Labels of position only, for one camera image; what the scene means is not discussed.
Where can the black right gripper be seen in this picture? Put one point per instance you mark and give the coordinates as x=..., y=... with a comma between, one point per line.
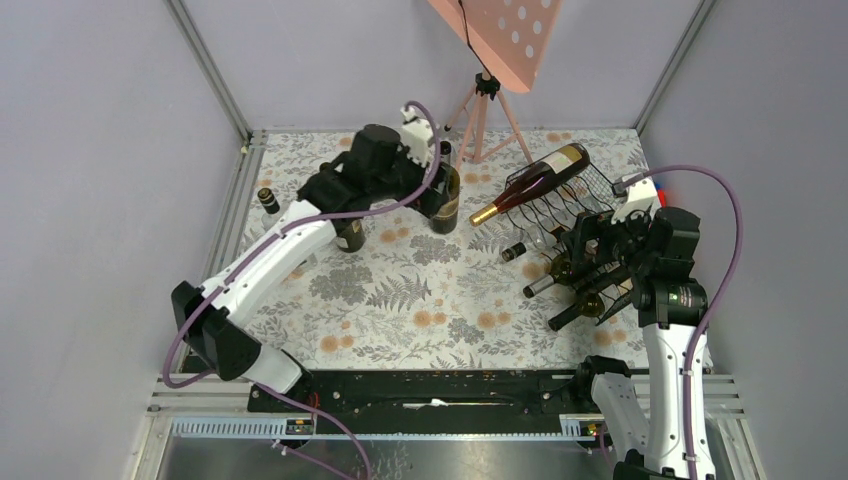
x=598, y=225

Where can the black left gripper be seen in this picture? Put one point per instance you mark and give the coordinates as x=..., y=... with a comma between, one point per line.
x=429, y=201

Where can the small dark wine bottle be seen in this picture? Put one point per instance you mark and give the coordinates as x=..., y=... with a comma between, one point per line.
x=537, y=239

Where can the olive wine bottle black cap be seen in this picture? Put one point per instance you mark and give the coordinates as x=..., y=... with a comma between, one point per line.
x=589, y=305

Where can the green wine bottle brown label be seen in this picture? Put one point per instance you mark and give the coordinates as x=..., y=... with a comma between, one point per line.
x=445, y=220

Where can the green wine bottle grey cap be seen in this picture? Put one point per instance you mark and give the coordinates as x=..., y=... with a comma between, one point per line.
x=560, y=273

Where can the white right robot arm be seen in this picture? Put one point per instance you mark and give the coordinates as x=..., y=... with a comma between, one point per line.
x=669, y=439

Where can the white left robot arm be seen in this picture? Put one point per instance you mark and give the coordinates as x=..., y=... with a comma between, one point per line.
x=384, y=169

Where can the red wine bottle gold cap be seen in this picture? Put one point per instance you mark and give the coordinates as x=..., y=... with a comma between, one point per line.
x=540, y=178

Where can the clear liquor bottle black cap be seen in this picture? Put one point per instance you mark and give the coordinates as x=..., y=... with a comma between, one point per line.
x=272, y=214

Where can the pink music stand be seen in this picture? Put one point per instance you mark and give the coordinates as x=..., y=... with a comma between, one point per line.
x=509, y=39

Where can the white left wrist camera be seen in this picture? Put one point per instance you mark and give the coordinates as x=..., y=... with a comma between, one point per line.
x=416, y=134

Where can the black wire wine rack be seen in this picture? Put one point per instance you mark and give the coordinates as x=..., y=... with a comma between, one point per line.
x=639, y=255

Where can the grey slotted cable duct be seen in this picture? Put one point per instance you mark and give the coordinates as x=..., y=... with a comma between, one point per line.
x=412, y=425

